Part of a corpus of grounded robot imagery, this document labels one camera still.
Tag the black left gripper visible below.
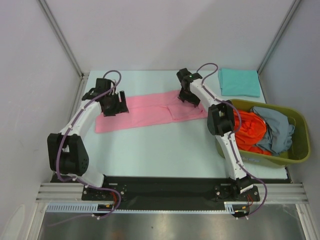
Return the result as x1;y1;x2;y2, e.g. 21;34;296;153
103;91;129;117

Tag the pink t shirt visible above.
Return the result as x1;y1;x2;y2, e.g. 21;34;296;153
95;90;207;134

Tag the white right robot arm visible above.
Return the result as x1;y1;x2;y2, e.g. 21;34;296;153
176;68;254;201

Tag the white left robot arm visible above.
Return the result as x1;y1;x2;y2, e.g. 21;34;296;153
47;77;129;200

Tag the folded teal t shirt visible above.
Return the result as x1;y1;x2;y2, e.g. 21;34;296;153
218;68;261;98

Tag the orange t shirt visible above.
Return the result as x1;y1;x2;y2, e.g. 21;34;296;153
233;110;272;156

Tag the grey blue t shirt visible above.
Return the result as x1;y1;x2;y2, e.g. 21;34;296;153
250;106;295;156

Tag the olive green plastic basket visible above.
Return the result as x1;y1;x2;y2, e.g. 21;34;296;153
216;99;311;166

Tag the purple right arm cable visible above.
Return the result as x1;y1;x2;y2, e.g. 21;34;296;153
196;62;270;220

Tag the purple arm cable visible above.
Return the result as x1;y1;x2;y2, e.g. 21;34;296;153
196;62;270;220
55;69;123;221

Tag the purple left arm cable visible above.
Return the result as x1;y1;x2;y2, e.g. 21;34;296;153
55;69;123;221

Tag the left aluminium corner post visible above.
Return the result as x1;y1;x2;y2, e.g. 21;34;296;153
36;0;88;80

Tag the aluminium corner post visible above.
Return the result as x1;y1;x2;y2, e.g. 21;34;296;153
36;0;88;80
257;0;303;75

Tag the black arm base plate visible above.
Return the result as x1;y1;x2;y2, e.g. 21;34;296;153
85;176;261;210

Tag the grey slotted cable duct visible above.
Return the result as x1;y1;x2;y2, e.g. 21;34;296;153
45;203;246;216

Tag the aluminium frame rail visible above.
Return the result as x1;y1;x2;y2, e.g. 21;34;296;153
35;183;309;204

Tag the right aluminium corner post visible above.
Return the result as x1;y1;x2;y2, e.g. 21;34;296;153
257;0;303;75

